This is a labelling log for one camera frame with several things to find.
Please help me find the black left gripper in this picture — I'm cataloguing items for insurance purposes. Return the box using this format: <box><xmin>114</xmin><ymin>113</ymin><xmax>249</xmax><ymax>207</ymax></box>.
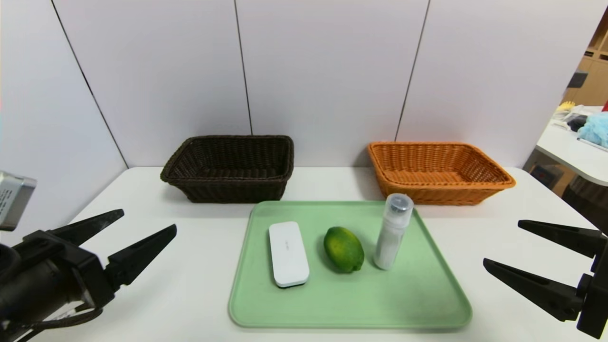
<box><xmin>0</xmin><ymin>209</ymin><xmax>177</xmax><ymax>322</ymax></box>

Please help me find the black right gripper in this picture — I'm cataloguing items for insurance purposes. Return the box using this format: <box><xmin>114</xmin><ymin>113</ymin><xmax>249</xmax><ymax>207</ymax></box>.
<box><xmin>483</xmin><ymin>219</ymin><xmax>608</xmax><ymax>340</ymax></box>

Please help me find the clear bottle with white contents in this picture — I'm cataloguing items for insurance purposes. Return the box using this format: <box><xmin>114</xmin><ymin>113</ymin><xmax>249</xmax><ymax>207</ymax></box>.
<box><xmin>373</xmin><ymin>193</ymin><xmax>414</xmax><ymax>270</ymax></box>

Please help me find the white rectangular board eraser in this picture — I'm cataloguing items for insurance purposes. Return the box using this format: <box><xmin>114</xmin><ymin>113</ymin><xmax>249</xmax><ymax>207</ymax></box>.
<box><xmin>269</xmin><ymin>221</ymin><xmax>310</xmax><ymax>288</ymax></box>

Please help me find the green lime fruit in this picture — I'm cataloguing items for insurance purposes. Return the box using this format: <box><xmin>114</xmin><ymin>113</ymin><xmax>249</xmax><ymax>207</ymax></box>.
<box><xmin>323</xmin><ymin>226</ymin><xmax>365</xmax><ymax>274</ymax></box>

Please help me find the dark brown wicker basket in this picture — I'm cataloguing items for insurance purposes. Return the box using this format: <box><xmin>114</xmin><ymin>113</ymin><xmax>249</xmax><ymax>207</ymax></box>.
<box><xmin>160</xmin><ymin>135</ymin><xmax>295</xmax><ymax>204</ymax></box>

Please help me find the orange wicker basket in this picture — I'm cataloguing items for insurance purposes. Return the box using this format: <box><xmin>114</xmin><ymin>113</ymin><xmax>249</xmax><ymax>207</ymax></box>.
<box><xmin>367</xmin><ymin>141</ymin><xmax>516</xmax><ymax>206</ymax></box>

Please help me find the dark brown bin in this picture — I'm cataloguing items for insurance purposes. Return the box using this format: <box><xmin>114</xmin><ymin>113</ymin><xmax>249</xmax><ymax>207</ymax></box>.
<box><xmin>563</xmin><ymin>176</ymin><xmax>608</xmax><ymax>236</ymax></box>

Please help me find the wooden side table base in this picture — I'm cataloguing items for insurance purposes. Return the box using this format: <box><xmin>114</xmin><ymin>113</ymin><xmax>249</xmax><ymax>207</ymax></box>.
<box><xmin>522</xmin><ymin>151</ymin><xmax>575</xmax><ymax>198</ymax></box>

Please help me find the white side table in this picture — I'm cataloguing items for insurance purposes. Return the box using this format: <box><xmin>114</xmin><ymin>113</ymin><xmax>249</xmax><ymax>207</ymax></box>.
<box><xmin>535</xmin><ymin>107</ymin><xmax>608</xmax><ymax>187</ymax></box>

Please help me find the light blue fluffy cloth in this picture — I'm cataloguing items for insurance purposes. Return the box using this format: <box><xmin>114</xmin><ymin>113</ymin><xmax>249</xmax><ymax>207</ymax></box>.
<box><xmin>577</xmin><ymin>112</ymin><xmax>608</xmax><ymax>149</ymax></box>

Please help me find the wooden shelf unit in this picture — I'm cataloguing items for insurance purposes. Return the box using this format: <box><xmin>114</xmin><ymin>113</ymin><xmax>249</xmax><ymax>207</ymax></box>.
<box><xmin>561</xmin><ymin>5</ymin><xmax>608</xmax><ymax>107</ymax></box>

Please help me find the light green plastic tray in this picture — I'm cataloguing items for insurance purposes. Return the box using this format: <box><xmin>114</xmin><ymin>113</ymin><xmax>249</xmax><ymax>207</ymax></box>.
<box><xmin>228</xmin><ymin>200</ymin><xmax>473</xmax><ymax>329</ymax></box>

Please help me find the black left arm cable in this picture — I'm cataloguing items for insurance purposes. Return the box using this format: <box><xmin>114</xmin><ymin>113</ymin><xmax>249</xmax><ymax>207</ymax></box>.
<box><xmin>0</xmin><ymin>308</ymin><xmax>103</xmax><ymax>342</ymax></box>

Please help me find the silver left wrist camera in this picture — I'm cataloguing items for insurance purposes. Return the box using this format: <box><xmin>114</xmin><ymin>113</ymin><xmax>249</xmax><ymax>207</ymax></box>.
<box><xmin>0</xmin><ymin>171</ymin><xmax>37</xmax><ymax>232</ymax></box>

